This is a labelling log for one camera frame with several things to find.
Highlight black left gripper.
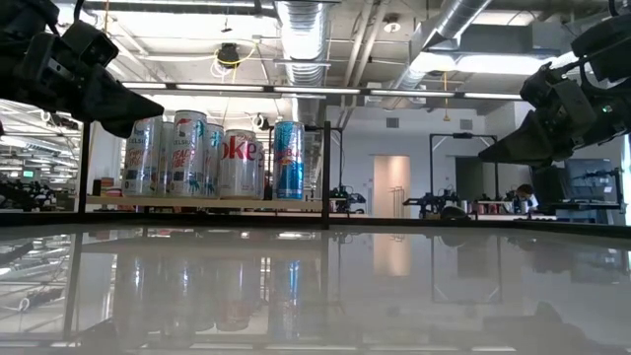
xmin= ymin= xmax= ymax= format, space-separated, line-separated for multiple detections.
xmin=19 ymin=34 xmax=165 ymax=139

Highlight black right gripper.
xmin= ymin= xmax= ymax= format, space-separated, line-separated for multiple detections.
xmin=477 ymin=63 xmax=598 ymax=169

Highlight silver Diet Coke can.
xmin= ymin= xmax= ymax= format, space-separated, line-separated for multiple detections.
xmin=254 ymin=140 xmax=268 ymax=199
xmin=218 ymin=128 xmax=261 ymax=200

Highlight blue silver Red Bull can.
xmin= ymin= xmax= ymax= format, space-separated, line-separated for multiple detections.
xmin=272 ymin=120 xmax=307 ymax=201

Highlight person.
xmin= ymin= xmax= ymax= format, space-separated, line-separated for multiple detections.
xmin=511 ymin=183 xmax=539 ymax=214

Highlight dark desk monitor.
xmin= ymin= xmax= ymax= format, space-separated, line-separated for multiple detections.
xmin=564 ymin=157 xmax=623 ymax=204

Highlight distant robot workstation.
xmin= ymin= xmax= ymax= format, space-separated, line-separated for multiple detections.
xmin=401 ymin=189 xmax=472 ymax=221
xmin=328 ymin=184 xmax=369 ymax=216

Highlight wooden tray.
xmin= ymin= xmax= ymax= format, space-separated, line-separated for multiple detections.
xmin=86 ymin=196 xmax=325 ymax=212

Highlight linear ceiling light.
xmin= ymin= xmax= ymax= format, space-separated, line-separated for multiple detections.
xmin=120 ymin=81 xmax=525 ymax=102

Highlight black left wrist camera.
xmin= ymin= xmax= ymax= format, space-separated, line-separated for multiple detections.
xmin=61 ymin=19 xmax=120 ymax=69

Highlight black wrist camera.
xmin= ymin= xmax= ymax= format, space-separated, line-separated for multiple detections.
xmin=571 ymin=14 xmax=631 ymax=83
xmin=61 ymin=19 xmax=120 ymax=69

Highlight black background stand frame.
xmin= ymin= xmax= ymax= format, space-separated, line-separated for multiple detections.
xmin=428 ymin=131 xmax=500 ymax=218

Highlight black ceiling cable reel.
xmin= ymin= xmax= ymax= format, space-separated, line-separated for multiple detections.
xmin=215 ymin=42 xmax=243 ymax=70

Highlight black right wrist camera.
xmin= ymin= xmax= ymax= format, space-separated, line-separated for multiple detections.
xmin=571 ymin=14 xmax=631 ymax=83

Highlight silver ventilation duct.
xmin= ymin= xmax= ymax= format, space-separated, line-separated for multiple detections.
xmin=273 ymin=0 xmax=332 ymax=89
xmin=388 ymin=0 xmax=494 ymax=105

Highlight black aluminium table frame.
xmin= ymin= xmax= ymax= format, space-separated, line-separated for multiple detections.
xmin=0 ymin=117 xmax=631 ymax=238

